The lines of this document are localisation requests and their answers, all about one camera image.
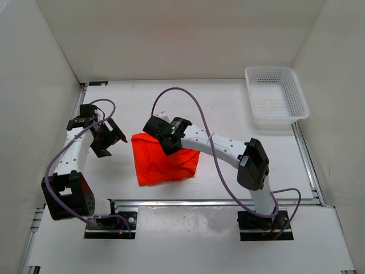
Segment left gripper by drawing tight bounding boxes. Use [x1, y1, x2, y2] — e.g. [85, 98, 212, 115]
[90, 118, 127, 158]

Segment orange shorts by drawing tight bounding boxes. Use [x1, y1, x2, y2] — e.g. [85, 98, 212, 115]
[131, 133, 200, 187]

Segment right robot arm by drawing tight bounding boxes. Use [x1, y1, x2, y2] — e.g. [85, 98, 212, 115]
[144, 115, 277, 228]

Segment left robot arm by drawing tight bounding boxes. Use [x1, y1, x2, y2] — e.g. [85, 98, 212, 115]
[42, 118, 127, 228]

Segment white plastic basket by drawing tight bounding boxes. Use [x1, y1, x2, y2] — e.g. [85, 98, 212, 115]
[245, 66, 310, 127]

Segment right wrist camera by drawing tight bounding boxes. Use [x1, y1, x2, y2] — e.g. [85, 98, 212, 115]
[143, 111, 171, 139]

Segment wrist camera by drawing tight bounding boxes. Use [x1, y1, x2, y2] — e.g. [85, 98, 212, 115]
[143, 111, 171, 139]
[79, 104, 100, 122]

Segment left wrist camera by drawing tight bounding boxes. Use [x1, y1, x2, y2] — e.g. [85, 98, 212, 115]
[79, 104, 100, 122]

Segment aluminium front rail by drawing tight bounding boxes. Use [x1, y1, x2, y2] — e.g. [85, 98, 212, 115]
[115, 198, 321, 207]

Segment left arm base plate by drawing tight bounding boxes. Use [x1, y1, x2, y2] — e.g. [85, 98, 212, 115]
[84, 211, 138, 240]

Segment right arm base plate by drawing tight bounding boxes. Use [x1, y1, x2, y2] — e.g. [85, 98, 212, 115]
[237, 210, 294, 241]

